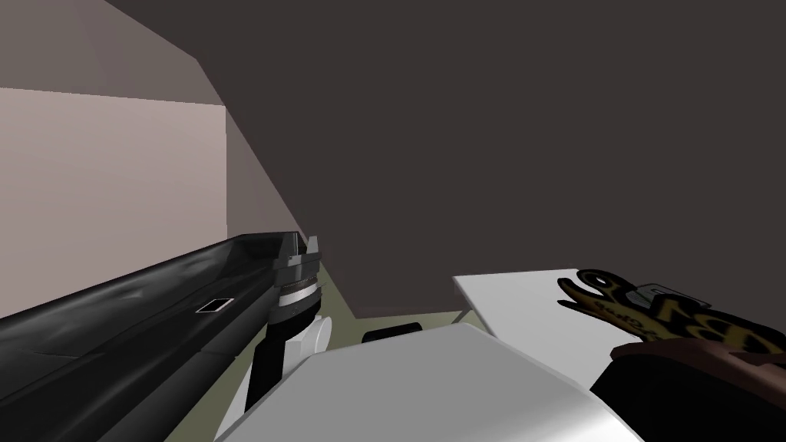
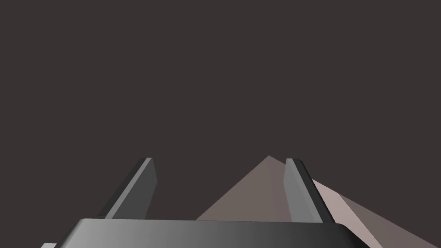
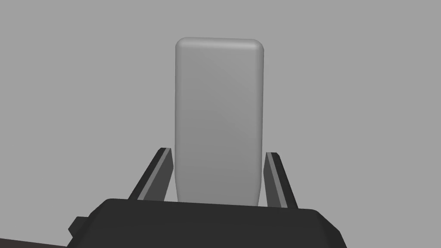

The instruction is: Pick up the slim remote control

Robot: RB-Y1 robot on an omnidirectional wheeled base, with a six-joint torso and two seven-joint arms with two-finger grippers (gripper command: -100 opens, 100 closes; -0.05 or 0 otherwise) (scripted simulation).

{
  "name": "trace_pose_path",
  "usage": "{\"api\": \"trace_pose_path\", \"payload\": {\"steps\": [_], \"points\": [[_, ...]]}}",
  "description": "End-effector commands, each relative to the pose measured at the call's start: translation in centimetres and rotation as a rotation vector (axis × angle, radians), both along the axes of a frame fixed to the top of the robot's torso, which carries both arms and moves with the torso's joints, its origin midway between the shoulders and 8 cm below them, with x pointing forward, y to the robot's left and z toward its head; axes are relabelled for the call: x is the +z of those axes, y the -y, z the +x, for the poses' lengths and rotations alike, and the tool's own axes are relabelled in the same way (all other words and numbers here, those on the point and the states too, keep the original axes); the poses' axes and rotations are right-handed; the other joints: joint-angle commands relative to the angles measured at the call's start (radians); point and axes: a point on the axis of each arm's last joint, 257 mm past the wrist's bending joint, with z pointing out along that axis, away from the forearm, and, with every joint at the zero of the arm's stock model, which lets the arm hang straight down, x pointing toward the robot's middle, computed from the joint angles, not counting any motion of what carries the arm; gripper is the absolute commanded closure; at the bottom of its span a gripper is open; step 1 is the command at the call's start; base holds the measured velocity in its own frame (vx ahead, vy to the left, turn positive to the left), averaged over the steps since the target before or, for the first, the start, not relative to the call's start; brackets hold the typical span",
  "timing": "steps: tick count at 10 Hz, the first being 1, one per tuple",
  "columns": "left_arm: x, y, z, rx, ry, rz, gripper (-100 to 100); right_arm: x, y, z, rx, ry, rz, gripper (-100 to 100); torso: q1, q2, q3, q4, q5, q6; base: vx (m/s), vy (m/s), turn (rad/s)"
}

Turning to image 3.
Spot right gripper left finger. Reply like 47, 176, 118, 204
128, 147, 174, 202

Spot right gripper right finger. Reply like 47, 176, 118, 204
263, 152, 299, 209

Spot grey rounded block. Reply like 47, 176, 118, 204
174, 37, 265, 207

